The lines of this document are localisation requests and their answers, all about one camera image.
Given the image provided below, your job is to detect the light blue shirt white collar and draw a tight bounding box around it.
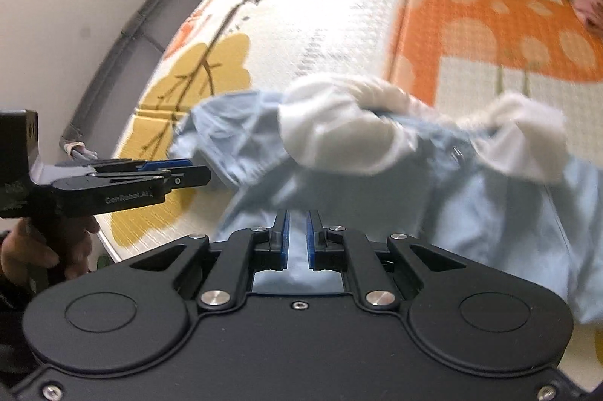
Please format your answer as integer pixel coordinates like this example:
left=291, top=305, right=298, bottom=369
left=170, top=77, right=602, bottom=326

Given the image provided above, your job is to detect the person's left hand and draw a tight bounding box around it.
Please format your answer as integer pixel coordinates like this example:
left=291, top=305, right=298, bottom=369
left=1, top=216, right=99, bottom=285

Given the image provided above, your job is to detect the colourful foam play mat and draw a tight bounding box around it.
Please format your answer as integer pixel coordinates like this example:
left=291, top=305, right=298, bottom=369
left=103, top=0, right=602, bottom=388

